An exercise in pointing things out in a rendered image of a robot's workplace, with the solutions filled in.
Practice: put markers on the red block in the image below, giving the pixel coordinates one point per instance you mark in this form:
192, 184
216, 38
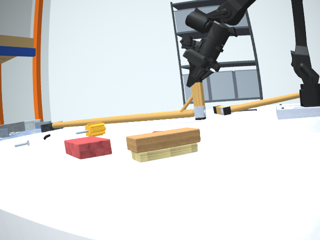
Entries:
88, 147

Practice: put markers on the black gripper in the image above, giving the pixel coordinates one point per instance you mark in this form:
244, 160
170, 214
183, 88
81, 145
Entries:
201, 62

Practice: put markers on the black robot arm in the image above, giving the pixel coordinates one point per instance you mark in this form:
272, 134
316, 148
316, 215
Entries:
231, 13

